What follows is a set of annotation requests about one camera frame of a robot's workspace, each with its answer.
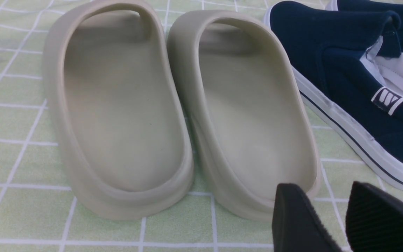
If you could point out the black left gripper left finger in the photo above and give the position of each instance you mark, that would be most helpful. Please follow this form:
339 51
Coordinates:
296 226

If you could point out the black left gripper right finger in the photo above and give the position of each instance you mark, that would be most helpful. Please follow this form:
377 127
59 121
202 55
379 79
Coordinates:
374 220

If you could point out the navy slip-on canvas shoe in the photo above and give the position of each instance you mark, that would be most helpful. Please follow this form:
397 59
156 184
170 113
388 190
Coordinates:
348 65

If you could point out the beige foam slide right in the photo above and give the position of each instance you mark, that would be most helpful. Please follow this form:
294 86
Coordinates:
238 90

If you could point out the beige foam slide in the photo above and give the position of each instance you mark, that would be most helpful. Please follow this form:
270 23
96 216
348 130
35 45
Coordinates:
117 117
238 90

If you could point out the beige foam slide left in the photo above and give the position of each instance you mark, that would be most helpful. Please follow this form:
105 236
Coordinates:
117 117

